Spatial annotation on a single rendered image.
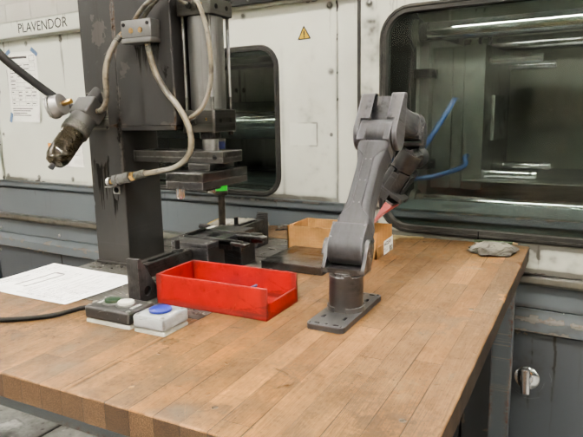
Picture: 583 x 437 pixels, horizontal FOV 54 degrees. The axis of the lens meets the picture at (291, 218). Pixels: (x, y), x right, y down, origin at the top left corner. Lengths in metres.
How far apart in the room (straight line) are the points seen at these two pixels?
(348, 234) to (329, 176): 0.87
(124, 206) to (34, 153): 1.50
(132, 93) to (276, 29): 0.73
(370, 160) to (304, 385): 0.49
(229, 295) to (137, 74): 0.58
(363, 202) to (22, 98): 2.14
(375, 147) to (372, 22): 0.70
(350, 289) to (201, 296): 0.28
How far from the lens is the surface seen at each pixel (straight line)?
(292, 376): 0.84
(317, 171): 1.91
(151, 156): 1.41
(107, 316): 1.08
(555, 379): 1.81
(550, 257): 1.68
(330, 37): 1.89
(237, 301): 1.06
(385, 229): 1.54
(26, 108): 2.93
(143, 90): 1.38
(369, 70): 1.77
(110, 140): 1.46
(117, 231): 1.48
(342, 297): 1.03
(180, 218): 2.25
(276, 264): 1.35
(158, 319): 1.00
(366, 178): 1.10
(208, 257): 1.28
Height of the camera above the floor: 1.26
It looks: 10 degrees down
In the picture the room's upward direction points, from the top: 1 degrees counter-clockwise
